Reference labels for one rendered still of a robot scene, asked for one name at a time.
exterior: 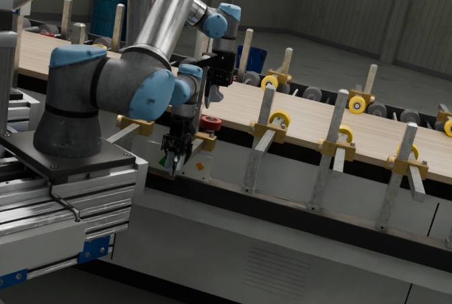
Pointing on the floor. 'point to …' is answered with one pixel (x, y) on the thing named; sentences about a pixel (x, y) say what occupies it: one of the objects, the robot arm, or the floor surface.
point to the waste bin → (257, 55)
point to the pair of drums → (108, 5)
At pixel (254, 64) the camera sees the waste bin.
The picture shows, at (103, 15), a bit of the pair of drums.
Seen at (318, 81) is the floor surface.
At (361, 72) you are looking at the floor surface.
